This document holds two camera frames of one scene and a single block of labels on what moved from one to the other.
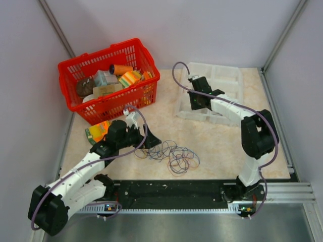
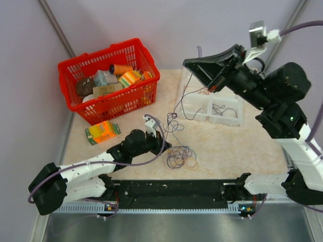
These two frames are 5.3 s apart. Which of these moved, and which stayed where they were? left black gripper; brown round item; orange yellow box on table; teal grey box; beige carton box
Moved: left black gripper
Stayed: teal grey box; beige carton box; orange yellow box on table; brown round item
